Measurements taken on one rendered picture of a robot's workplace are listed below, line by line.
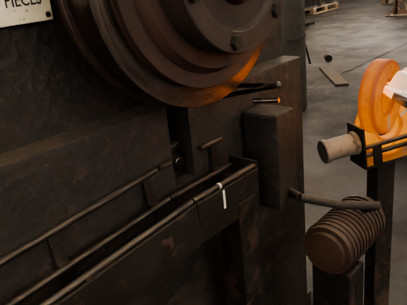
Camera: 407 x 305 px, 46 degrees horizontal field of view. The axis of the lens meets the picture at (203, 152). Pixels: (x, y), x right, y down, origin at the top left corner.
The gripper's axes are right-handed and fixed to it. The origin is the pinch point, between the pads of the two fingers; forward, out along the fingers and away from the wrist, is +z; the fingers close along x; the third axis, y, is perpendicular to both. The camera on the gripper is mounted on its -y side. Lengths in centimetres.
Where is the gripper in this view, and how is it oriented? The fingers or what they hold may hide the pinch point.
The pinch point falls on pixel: (381, 87)
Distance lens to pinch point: 107.1
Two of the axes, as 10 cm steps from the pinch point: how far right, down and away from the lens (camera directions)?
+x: -6.6, 3.2, -6.8
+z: -7.4, -4.2, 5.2
